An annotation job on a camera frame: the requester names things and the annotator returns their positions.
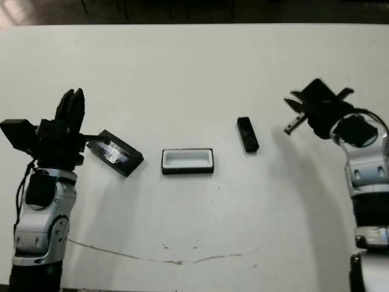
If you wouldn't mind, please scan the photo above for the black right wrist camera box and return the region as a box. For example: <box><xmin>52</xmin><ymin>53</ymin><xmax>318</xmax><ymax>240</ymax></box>
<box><xmin>299</xmin><ymin>78</ymin><xmax>339</xmax><ymax>116</ymax></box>

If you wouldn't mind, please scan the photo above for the black box base white insert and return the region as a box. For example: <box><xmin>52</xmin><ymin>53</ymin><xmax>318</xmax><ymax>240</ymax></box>
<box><xmin>161</xmin><ymin>148</ymin><xmax>215</xmax><ymax>176</ymax></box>

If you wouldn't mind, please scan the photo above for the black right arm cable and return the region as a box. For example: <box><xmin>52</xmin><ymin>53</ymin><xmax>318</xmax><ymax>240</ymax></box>
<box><xmin>355</xmin><ymin>108</ymin><xmax>389</xmax><ymax>137</ymax></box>

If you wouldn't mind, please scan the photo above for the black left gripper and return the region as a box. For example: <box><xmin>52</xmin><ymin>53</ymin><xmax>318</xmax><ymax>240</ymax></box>
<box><xmin>36</xmin><ymin>87</ymin><xmax>110</xmax><ymax>171</ymax></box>

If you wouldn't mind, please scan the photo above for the slim black camera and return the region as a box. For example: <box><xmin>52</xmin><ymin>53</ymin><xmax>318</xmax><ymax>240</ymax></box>
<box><xmin>236</xmin><ymin>116</ymin><xmax>260</xmax><ymax>153</ymax></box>

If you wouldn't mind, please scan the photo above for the black box lid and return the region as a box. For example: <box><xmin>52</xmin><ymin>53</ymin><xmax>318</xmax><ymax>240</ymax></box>
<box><xmin>86</xmin><ymin>129</ymin><xmax>145</xmax><ymax>178</ymax></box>

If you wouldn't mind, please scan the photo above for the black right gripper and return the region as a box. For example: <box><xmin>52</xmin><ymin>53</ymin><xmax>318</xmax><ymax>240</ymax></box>
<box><xmin>283</xmin><ymin>88</ymin><xmax>362</xmax><ymax>140</ymax></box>

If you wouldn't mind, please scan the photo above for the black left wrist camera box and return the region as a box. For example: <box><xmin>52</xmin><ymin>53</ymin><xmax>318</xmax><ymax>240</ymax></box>
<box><xmin>0</xmin><ymin>119</ymin><xmax>40</xmax><ymax>152</ymax></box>

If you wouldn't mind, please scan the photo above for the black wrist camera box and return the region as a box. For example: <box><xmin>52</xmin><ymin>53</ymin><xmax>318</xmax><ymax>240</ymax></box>
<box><xmin>299</xmin><ymin>78</ymin><xmax>339</xmax><ymax>116</ymax></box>
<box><xmin>0</xmin><ymin>119</ymin><xmax>40</xmax><ymax>152</ymax></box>

